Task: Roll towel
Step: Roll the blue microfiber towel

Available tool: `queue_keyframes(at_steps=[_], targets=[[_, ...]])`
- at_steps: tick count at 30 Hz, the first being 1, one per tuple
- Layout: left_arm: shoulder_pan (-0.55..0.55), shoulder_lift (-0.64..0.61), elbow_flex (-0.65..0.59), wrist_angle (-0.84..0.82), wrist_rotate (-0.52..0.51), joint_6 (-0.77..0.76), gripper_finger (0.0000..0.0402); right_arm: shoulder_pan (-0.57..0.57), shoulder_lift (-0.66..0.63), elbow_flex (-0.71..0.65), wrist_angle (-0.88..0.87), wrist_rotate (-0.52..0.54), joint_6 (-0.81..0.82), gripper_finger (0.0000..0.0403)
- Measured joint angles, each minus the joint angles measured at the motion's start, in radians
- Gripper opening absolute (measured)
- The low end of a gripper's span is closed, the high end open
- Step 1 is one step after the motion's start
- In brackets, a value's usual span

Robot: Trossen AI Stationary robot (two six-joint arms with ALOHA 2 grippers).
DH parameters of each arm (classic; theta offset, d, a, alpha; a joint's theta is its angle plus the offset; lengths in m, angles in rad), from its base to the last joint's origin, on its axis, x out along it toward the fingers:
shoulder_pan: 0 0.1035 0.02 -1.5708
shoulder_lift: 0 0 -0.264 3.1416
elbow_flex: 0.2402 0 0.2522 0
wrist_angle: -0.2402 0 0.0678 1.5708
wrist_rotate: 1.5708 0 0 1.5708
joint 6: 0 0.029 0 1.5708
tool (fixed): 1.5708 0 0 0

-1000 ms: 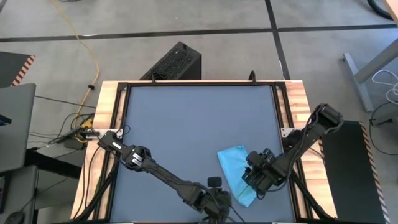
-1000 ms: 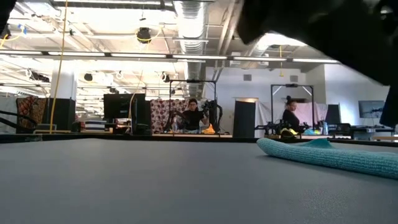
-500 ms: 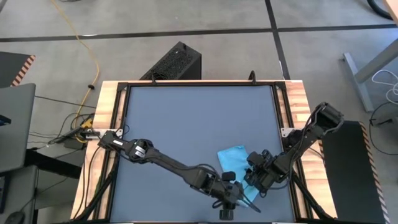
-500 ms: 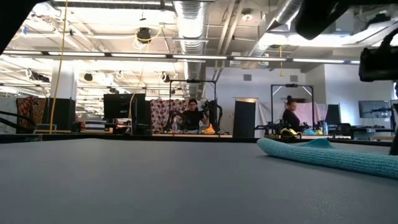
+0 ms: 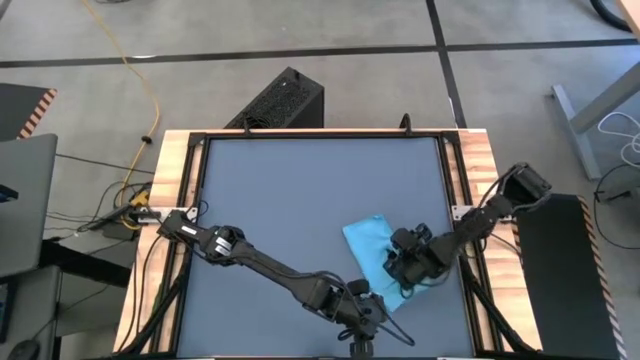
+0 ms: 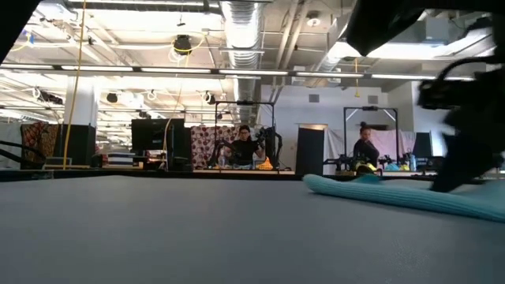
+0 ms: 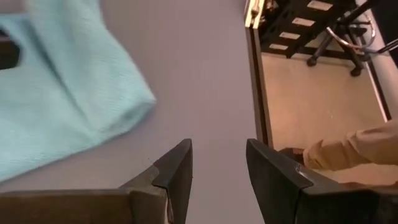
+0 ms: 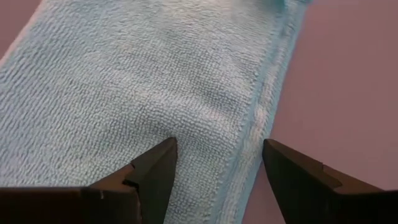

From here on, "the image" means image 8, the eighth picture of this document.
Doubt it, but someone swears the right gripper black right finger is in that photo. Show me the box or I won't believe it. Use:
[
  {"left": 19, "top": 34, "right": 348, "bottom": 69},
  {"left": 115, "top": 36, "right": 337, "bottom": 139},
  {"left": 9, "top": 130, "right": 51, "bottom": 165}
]
[{"left": 263, "top": 139, "right": 398, "bottom": 224}]

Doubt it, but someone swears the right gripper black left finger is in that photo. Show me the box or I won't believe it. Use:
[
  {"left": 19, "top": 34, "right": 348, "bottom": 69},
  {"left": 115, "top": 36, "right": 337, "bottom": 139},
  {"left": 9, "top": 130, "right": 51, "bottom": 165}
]
[{"left": 0, "top": 138, "right": 178, "bottom": 224}]

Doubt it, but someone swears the light blue microfiber towel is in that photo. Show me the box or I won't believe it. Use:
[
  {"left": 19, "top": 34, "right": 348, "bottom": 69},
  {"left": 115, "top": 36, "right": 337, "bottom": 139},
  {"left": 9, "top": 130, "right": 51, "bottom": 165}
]
[{"left": 0, "top": 0, "right": 313, "bottom": 224}]

